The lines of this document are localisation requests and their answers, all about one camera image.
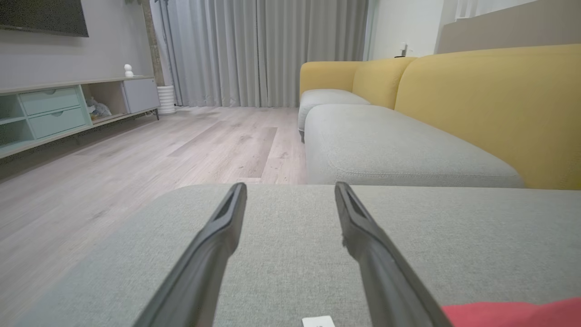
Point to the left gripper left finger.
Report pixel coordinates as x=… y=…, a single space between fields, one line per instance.
x=204 y=263

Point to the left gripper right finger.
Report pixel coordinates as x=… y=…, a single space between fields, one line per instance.
x=386 y=272

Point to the red basketball jersey garment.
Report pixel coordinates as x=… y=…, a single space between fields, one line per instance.
x=522 y=314

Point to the long grey sofa seat cushion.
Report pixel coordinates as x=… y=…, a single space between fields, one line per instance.
x=386 y=145

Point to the white ribbed cylinder bin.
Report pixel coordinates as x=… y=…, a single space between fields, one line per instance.
x=166 y=100

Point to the grey cabinet door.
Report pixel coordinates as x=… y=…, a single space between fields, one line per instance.
x=140 y=94

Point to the short grey sofa seat cushion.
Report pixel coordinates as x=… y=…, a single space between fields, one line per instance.
x=327 y=97

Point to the clear plastic bag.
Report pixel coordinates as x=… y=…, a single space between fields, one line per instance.
x=99 y=110

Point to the narrow yellow sofa backrest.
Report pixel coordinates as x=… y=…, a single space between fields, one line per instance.
x=379 y=79

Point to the mint green cabinet drawer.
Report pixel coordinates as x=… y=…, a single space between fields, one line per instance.
x=59 y=122
x=50 y=101

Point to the yellow and grey sofa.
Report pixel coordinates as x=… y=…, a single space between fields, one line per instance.
x=499 y=104

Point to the yellow sofa end backrest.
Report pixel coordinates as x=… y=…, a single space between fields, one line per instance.
x=327 y=75

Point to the small white figurine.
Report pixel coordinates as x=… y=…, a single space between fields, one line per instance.
x=129 y=71

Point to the grey pleated curtain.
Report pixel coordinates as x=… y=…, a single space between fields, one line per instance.
x=254 y=50

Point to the small white device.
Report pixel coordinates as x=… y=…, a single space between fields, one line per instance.
x=403 y=48

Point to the mint and wood TV cabinet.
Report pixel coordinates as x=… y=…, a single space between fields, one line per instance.
x=11 y=109

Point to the black wall television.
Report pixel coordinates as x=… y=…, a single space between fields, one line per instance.
x=41 y=16

